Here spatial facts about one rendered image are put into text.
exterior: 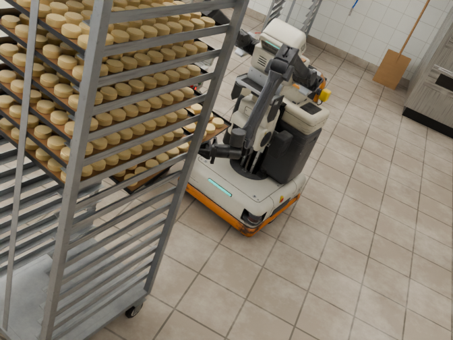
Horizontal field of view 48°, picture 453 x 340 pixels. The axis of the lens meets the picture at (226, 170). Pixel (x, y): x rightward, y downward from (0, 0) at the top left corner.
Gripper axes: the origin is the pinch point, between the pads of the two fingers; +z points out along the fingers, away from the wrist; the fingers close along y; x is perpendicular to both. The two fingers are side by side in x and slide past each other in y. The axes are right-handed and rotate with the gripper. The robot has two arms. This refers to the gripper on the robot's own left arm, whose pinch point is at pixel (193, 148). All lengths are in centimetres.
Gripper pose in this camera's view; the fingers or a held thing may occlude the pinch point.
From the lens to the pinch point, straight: 206.9
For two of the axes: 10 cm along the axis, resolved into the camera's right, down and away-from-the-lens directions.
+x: -1.1, -7.1, 7.0
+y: -2.1, 7.0, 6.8
